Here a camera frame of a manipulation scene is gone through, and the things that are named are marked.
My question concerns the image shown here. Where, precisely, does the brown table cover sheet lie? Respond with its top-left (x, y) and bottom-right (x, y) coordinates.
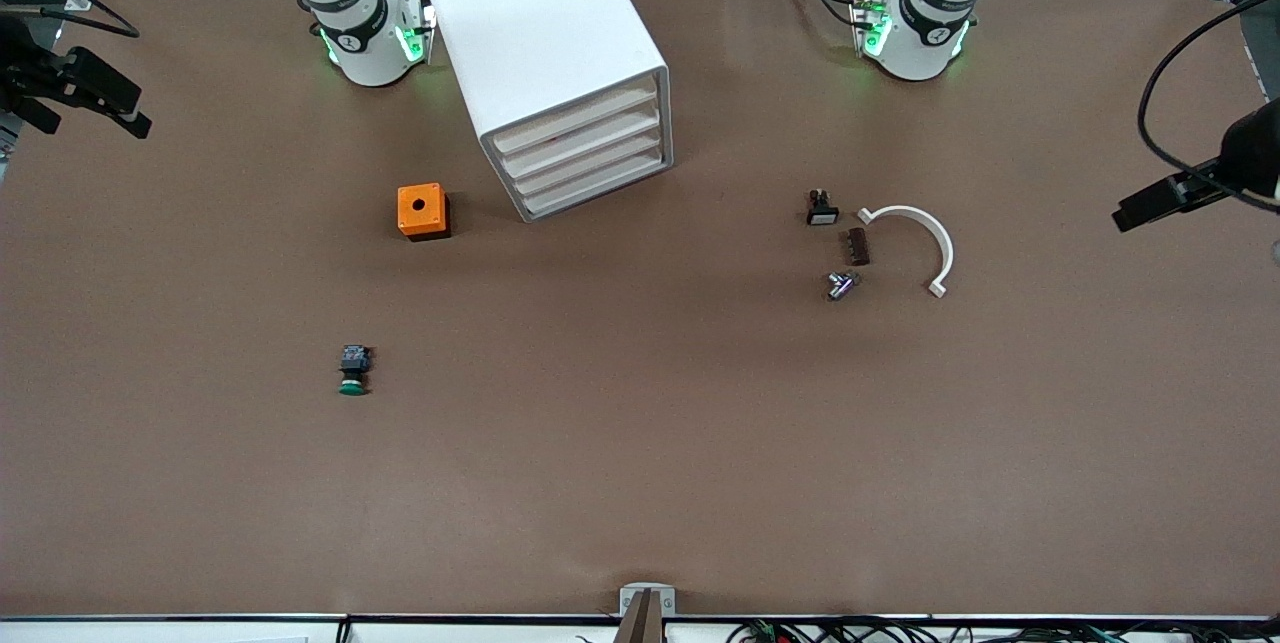
top-left (0, 0), bottom-right (1280, 619)

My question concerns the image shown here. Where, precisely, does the white drawer cabinet housing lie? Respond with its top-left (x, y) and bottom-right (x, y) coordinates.
top-left (418, 0), bottom-right (673, 224)

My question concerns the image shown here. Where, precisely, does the white curved plastic arc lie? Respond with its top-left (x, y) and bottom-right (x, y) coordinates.
top-left (857, 205), bottom-right (955, 300)

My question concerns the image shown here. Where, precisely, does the black cable bundle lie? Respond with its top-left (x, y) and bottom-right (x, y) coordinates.
top-left (725, 618), bottom-right (1280, 643)

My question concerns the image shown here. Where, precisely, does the green mushroom push button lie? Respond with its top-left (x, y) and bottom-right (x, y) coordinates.
top-left (337, 344), bottom-right (373, 397)

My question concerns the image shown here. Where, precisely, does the metal bracket with brown strip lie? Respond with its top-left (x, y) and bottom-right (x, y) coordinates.
top-left (615, 583), bottom-right (677, 643)

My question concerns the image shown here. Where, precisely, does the orange button enclosure box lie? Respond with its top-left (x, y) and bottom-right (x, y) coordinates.
top-left (397, 182), bottom-right (452, 243)

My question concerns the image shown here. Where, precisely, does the white table edge rail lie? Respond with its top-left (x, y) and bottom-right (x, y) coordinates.
top-left (0, 613), bottom-right (1280, 643)

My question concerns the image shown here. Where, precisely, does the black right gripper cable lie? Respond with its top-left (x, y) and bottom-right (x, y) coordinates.
top-left (0, 1), bottom-right (143, 40)

